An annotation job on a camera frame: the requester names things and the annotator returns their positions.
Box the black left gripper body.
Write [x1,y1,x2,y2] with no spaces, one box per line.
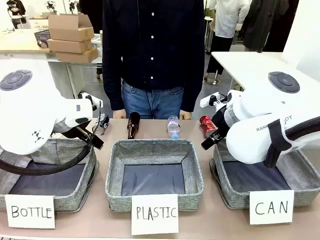
[74,124,98,147]

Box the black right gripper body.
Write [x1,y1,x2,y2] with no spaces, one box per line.
[211,109,230,138]

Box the red soda can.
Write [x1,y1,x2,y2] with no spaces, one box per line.
[199,115,218,139]

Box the black soda can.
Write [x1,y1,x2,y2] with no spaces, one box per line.
[91,113,111,136]

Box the clear bottle with pink label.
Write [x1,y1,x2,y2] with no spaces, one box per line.
[166,114,182,140]

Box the brown glass bottle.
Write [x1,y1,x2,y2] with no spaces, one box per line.
[126,111,142,140]

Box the person's right forearm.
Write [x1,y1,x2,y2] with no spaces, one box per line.
[102,59,125,112]

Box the person's left forearm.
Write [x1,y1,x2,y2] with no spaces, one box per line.
[180,59,205,113]

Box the grey fabric plastic basket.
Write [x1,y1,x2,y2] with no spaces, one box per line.
[104,138,205,213]

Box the grey fabric can basket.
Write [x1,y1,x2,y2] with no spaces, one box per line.
[209,143,320,210]

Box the grey fabric bottle basket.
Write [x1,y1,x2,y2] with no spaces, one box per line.
[0,138,100,212]

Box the white CAN paper sign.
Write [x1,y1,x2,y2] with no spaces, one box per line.
[248,189,295,226]

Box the person's left hand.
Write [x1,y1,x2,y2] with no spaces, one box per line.
[179,109,194,121]

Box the person's right hand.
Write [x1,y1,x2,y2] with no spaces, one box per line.
[112,109,127,120]

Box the white box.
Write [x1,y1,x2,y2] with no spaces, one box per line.
[210,51,320,91]

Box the white desk under boxes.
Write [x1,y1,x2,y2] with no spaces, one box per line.
[46,53,104,101]

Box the flat closed cardboard box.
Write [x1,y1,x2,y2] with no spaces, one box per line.
[55,47,99,64]
[46,38,94,54]

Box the white PLASTIC paper sign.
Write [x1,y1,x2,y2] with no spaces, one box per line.
[130,193,180,236]

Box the white BOTTLE paper sign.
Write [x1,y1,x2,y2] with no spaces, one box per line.
[4,194,56,230]

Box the person in navy shirt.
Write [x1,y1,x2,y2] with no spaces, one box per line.
[101,0,206,120]

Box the bystander in white shirt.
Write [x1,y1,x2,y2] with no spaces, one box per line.
[203,0,251,86]

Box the open cardboard box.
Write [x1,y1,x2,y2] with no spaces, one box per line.
[47,13,96,43]

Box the dark plastic crate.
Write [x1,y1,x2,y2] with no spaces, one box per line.
[33,29,51,47]

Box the bystander in dark coat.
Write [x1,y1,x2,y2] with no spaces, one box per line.
[238,0,300,54]

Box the light wooden table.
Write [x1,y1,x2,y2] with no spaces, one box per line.
[0,28,51,54]

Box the white plastic crate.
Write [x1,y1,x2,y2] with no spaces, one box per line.
[29,18,50,30]

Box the figure in black shirt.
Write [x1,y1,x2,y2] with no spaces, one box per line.
[6,0,27,30]

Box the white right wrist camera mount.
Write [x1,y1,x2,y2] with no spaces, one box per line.
[199,91,229,109]

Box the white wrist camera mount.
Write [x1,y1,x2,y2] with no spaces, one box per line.
[78,91,104,112]
[199,91,229,109]

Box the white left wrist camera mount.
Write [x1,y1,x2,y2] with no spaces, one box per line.
[78,91,104,112]

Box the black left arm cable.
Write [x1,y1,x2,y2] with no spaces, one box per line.
[0,99,104,176]

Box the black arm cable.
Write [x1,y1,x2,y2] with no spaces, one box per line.
[284,117,320,144]
[0,99,104,176]

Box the black right arm strap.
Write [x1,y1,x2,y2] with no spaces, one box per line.
[262,119,292,169]

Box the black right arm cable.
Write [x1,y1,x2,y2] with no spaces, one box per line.
[284,117,320,144]

